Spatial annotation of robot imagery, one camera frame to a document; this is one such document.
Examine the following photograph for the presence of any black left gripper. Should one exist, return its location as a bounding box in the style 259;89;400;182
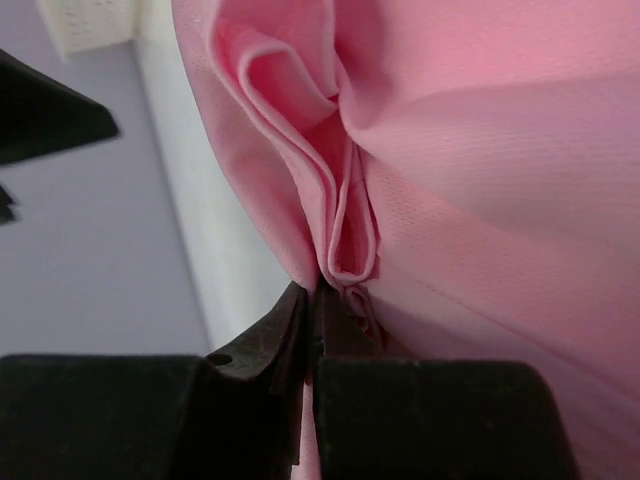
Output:
0;51;120;226

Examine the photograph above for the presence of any pink t shirt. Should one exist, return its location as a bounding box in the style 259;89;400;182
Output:
172;1;639;479

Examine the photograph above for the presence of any white perforated plastic basket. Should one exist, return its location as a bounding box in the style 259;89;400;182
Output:
36;0;140;61

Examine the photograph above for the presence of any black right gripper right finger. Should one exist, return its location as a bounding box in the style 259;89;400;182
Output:
312;283;579;479

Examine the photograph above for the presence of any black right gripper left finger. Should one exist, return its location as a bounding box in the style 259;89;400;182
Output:
1;284;307;479

